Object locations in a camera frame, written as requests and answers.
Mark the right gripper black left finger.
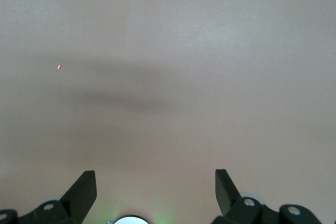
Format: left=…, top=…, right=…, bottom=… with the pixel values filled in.
left=0, top=170, right=97, bottom=224

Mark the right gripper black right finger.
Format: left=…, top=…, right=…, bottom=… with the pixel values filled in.
left=211, top=168, right=324, bottom=224

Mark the brown table cover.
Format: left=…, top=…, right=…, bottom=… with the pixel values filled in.
left=0, top=0, right=336, bottom=224

